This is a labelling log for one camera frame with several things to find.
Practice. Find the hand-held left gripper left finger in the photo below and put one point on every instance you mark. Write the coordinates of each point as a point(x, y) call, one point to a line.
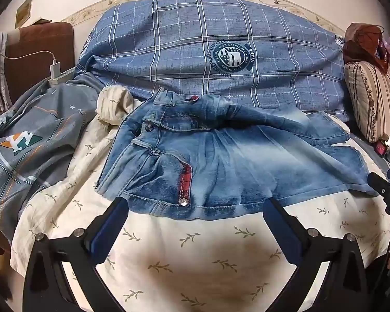
point(108, 232)

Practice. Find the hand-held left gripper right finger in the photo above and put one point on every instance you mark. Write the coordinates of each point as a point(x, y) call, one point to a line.
point(284, 232)

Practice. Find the blue denim pants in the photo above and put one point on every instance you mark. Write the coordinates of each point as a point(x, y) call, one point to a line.
point(227, 156)

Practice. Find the striped pillow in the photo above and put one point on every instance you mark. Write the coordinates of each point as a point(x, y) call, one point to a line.
point(373, 97)

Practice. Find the cream leaf-print bed sheet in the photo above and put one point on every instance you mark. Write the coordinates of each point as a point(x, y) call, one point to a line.
point(195, 250)

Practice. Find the grey printed duvet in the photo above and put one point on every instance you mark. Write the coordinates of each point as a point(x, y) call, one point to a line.
point(35, 136)

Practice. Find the brown cloth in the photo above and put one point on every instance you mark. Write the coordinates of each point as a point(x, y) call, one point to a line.
point(360, 44)

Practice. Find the white power strip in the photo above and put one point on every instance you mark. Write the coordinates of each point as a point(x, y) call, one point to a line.
point(62, 77)

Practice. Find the white charger plug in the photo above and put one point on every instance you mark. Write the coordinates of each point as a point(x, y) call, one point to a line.
point(55, 69)

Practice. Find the brown headboard cushion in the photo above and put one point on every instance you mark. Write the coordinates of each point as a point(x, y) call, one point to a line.
point(35, 40)

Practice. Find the small wall picture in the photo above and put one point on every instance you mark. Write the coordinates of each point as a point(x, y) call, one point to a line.
point(22, 12)

